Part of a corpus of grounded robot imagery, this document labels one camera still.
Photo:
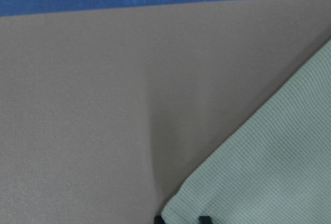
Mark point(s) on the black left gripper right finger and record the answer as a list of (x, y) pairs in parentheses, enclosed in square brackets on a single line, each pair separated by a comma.
[(205, 220)]

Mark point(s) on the green long-sleeve shirt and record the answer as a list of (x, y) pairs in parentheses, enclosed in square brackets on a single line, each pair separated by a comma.
[(276, 167)]

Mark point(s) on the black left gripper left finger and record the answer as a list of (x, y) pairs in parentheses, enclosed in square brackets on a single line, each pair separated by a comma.
[(158, 220)]

